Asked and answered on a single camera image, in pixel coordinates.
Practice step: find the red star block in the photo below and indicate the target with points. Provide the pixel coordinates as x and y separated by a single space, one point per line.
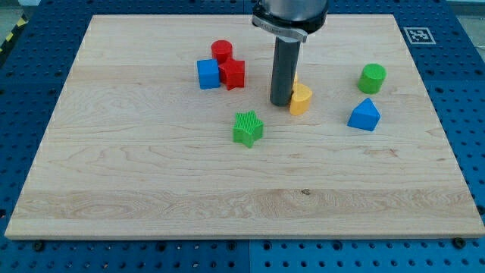
232 73

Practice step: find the red cylinder block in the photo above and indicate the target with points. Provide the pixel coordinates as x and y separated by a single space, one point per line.
221 50

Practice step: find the blue triangular prism block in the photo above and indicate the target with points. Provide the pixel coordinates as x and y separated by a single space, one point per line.
365 116

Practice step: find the blue cube block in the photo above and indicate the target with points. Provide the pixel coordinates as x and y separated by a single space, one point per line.
208 72

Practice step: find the green cylinder block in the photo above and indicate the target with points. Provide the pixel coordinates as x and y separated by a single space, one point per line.
371 79

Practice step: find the black bolt right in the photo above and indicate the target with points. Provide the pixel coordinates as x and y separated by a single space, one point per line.
458 243

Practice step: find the black bolt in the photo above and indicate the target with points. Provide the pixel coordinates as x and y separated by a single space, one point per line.
458 243
38 246

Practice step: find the black bolt left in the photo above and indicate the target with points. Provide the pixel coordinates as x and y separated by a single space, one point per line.
38 246

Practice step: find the light wooden board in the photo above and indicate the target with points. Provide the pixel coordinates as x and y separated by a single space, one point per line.
135 150

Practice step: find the yellow heart block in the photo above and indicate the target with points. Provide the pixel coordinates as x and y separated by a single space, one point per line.
301 98

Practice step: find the green star block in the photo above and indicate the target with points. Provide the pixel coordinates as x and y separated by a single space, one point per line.
247 128

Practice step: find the white fiducial marker tag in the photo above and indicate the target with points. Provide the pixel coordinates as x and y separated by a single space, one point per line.
419 35

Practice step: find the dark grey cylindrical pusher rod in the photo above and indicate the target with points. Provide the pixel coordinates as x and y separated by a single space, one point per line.
286 54

